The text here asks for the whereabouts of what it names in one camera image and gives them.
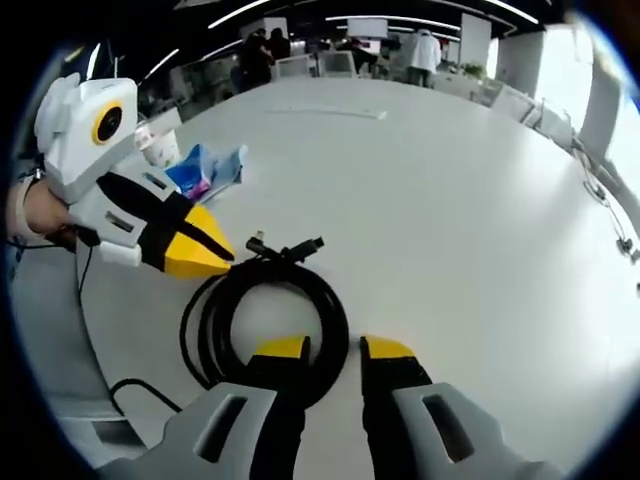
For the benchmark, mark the blue tissue packet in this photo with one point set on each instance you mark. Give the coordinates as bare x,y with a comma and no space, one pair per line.
192,172

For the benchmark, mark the person's left hand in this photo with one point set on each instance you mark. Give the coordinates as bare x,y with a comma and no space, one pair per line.
47,210

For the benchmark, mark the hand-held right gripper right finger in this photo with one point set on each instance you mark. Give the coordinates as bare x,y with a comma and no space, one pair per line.
390,400

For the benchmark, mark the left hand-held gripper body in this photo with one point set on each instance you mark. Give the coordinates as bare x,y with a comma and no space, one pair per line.
75,150

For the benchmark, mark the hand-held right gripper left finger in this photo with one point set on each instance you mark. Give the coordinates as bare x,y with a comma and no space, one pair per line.
270,400

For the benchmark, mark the white table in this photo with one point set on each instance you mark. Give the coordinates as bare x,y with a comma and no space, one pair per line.
425,225

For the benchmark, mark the green potted plant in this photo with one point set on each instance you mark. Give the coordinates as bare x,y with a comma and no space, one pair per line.
474,71

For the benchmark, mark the bright monitor screen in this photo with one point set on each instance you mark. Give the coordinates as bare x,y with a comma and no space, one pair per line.
366,29

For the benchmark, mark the white mesh office chair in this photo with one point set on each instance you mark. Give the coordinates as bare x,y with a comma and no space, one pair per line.
295,67
339,62

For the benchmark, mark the white chair by window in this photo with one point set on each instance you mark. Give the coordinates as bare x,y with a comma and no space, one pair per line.
515,105

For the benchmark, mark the white paper drink cup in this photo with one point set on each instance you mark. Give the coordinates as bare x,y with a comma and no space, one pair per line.
162,152

